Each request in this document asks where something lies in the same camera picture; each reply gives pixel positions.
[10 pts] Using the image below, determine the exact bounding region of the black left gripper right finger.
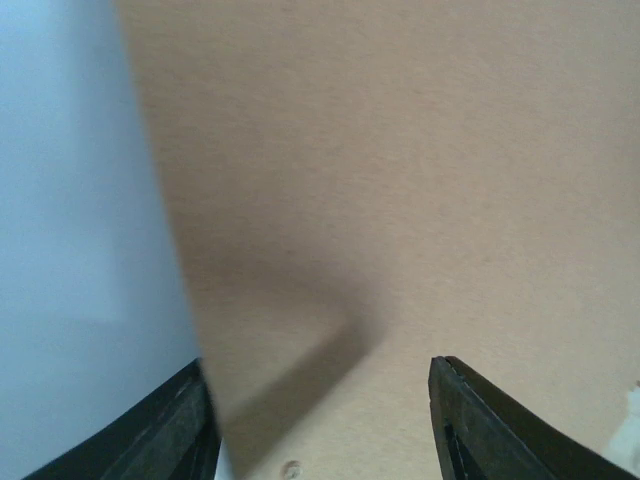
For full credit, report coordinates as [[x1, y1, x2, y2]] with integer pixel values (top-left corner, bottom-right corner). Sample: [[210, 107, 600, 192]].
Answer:
[[428, 356, 635, 480]]

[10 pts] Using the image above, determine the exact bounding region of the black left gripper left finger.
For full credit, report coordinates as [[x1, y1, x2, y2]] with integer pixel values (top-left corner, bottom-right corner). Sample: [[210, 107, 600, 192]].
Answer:
[[27, 360, 222, 479]]

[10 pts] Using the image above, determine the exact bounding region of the brown cardboard backing board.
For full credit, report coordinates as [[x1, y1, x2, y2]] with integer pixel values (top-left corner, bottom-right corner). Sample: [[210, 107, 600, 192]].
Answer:
[[118, 1, 639, 479]]

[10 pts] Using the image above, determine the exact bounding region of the sunflower photo print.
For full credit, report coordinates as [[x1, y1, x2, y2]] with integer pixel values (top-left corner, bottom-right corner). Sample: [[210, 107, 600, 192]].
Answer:
[[1, 1, 204, 479]]

